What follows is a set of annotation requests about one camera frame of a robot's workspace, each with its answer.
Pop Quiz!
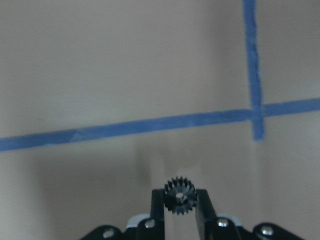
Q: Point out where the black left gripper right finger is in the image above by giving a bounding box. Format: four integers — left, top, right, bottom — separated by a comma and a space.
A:
195, 189, 217, 240

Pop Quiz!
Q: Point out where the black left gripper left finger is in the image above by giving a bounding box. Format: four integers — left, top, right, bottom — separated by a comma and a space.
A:
150, 189, 165, 240

